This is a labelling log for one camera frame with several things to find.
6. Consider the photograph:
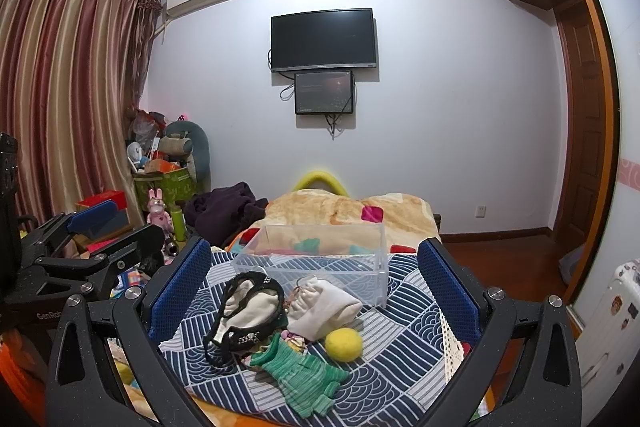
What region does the black and cream cloth bag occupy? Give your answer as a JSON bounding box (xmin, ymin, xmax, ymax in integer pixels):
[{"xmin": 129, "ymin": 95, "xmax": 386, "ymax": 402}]
[{"xmin": 203, "ymin": 271, "xmax": 288, "ymax": 366}]

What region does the colourful small cloth doll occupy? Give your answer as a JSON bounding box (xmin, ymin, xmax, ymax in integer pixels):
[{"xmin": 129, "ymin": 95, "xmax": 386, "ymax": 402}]
[{"xmin": 280, "ymin": 329, "xmax": 307, "ymax": 353}]

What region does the white drawstring pouch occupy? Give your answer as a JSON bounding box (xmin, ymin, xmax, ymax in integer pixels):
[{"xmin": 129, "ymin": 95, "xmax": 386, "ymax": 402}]
[{"xmin": 286, "ymin": 277, "xmax": 362, "ymax": 341}]

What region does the green knitted doll sweater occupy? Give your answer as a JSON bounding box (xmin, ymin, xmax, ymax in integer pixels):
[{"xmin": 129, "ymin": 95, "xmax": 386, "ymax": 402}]
[{"xmin": 250, "ymin": 335, "xmax": 349, "ymax": 418}]

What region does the yellow felt ball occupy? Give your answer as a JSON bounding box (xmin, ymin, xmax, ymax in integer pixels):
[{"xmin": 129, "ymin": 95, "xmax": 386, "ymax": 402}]
[{"xmin": 324, "ymin": 327, "xmax": 363, "ymax": 363}]

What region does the clear plastic storage box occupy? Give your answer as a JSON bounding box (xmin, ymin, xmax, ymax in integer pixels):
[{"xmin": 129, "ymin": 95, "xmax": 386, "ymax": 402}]
[{"xmin": 231, "ymin": 222, "xmax": 388, "ymax": 308}]

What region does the red box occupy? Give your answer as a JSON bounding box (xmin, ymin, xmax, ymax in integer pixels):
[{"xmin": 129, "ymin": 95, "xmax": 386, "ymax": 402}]
[{"xmin": 75, "ymin": 190, "xmax": 128, "ymax": 211}]

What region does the white suitcase with stickers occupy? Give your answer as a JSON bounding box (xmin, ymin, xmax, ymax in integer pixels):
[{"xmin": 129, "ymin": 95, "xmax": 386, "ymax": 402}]
[{"xmin": 576, "ymin": 259, "xmax": 640, "ymax": 426}]

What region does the pink bunny doll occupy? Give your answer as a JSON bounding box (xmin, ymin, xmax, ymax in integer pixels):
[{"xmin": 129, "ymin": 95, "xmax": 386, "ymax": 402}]
[{"xmin": 146, "ymin": 188, "xmax": 174, "ymax": 233}]

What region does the blue patterned tablecloth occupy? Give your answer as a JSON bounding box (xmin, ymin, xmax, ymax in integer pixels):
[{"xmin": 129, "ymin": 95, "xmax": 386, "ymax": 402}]
[{"xmin": 160, "ymin": 248, "xmax": 464, "ymax": 426}]

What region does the green storage box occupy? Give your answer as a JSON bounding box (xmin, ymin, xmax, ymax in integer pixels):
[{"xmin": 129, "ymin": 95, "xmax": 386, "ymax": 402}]
[{"xmin": 134, "ymin": 168, "xmax": 202, "ymax": 212}]

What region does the dark purple clothing pile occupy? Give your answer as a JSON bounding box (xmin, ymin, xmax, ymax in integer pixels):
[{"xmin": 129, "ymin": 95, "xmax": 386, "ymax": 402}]
[{"xmin": 183, "ymin": 182, "xmax": 269, "ymax": 248}]

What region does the grey plush toy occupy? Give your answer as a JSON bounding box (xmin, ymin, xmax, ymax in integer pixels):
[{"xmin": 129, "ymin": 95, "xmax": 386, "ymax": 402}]
[{"xmin": 158, "ymin": 120, "xmax": 209, "ymax": 183}]

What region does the striped red gold curtain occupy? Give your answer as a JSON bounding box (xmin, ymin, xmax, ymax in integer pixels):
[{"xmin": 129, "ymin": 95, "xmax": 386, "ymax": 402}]
[{"xmin": 1, "ymin": 0, "xmax": 162, "ymax": 227}]

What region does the beige plush blanket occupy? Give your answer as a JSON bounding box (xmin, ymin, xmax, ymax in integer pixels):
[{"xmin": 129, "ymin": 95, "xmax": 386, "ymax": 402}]
[{"xmin": 224, "ymin": 188, "xmax": 440, "ymax": 254}]

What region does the wooden door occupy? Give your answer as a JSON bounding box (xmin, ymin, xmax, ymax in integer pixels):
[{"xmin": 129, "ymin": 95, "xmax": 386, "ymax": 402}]
[{"xmin": 553, "ymin": 0, "xmax": 608, "ymax": 253}]

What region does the wall power socket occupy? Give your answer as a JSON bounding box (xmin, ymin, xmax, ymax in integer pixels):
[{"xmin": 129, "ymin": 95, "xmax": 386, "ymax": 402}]
[{"xmin": 475, "ymin": 206, "xmax": 487, "ymax": 219}]

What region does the yellow foam ring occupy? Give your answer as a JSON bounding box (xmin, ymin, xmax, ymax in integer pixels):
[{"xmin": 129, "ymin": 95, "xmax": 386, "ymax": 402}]
[{"xmin": 290, "ymin": 169, "xmax": 350, "ymax": 198}]

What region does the small wall monitor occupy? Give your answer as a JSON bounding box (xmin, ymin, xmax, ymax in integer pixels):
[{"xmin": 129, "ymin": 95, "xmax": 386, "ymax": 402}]
[{"xmin": 294, "ymin": 70, "xmax": 355, "ymax": 116}]

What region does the large wall television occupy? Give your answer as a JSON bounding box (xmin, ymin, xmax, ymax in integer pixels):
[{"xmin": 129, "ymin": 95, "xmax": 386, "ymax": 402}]
[{"xmin": 270, "ymin": 9, "xmax": 378, "ymax": 72}]

